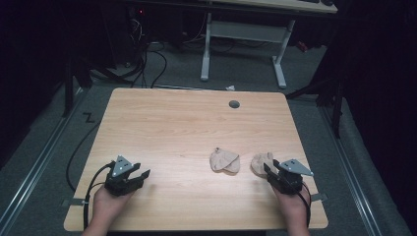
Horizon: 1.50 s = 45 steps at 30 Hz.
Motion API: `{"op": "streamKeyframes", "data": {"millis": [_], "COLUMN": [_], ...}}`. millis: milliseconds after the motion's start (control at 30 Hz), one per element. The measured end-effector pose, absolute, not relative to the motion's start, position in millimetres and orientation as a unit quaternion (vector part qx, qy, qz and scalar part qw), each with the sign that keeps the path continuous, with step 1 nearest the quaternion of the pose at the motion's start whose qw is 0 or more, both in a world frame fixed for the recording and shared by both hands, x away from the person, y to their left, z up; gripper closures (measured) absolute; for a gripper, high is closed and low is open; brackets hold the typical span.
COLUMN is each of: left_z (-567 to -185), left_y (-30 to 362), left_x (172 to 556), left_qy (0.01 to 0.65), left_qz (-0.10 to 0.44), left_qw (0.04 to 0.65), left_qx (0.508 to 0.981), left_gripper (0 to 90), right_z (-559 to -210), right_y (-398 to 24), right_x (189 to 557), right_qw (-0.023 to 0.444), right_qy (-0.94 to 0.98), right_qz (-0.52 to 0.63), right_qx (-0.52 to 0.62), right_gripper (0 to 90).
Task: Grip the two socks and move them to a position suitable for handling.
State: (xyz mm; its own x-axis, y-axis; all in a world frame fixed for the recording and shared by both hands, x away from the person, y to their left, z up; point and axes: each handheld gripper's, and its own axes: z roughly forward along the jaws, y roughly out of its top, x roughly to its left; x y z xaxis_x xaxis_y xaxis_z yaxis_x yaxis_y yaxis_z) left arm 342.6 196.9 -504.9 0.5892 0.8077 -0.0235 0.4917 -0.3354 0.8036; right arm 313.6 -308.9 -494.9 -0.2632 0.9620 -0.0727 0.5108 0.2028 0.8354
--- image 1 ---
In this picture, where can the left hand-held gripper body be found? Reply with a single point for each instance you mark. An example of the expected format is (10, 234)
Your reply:
(121, 178)

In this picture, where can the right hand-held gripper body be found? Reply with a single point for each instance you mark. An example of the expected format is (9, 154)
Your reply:
(290, 177)

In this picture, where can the beige sock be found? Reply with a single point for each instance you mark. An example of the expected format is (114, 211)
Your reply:
(260, 164)
(224, 161)

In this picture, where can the person's left hand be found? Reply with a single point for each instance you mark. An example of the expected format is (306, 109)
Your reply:
(109, 205)

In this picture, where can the person's right hand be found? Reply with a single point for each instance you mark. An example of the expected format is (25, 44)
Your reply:
(291, 206)

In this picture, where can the black tripod stand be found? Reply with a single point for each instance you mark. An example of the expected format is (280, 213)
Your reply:
(327, 98)

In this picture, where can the crumpled white paper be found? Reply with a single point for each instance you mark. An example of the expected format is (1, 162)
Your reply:
(230, 88)

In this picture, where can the black metal stand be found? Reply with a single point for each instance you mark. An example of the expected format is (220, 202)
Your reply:
(70, 88)

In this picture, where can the small red object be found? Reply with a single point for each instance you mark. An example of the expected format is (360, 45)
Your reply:
(302, 46)

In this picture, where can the dark computer tower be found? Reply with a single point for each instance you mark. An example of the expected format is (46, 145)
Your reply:
(137, 32)

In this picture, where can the white metal-legged desk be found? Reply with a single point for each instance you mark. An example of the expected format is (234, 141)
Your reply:
(246, 31)

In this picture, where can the grey metal table bracket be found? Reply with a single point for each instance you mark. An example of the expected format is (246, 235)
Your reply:
(72, 202)
(319, 197)

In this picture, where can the silver floor rail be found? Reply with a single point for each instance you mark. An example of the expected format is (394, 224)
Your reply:
(352, 170)
(36, 164)

